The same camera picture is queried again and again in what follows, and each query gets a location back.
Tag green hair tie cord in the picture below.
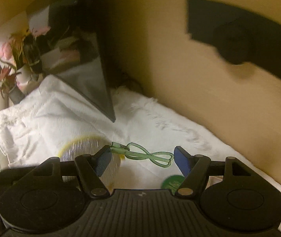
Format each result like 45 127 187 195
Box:
109 141 175 170

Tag green-lid small jar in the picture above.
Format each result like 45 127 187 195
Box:
160 175 185 194

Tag white woven blanket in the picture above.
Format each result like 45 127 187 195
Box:
0 75 281 237

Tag potted pink-leaf plant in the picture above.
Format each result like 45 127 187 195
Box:
0 66 25 105

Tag dark vase with flowers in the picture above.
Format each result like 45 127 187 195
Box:
8 29 43 74

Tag black monitor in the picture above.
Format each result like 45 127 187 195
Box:
26 0 116 121

